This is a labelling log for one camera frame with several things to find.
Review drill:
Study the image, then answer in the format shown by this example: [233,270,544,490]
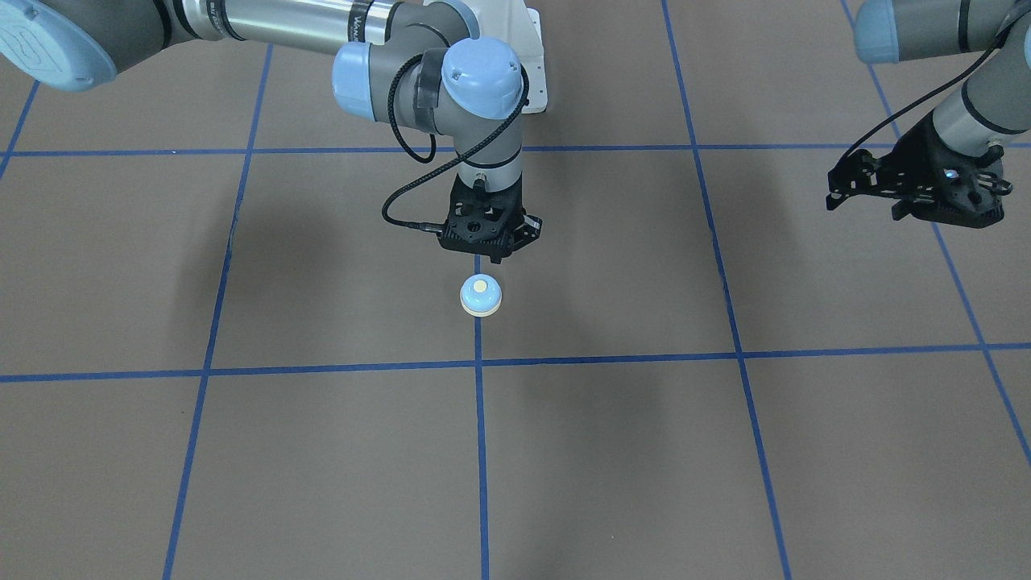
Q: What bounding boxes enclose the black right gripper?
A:
[439,176,542,260]

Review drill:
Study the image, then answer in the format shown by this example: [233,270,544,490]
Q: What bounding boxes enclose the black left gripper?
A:
[827,114,1013,229]

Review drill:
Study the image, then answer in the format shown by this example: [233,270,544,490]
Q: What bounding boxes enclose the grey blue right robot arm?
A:
[2,1,548,264]

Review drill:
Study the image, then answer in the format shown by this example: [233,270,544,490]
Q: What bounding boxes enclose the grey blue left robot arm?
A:
[826,1,1030,229]

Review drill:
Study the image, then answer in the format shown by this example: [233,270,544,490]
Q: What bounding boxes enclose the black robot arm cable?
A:
[838,16,1024,174]

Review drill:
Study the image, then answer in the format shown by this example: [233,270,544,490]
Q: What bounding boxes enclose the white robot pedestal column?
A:
[467,1,548,114]

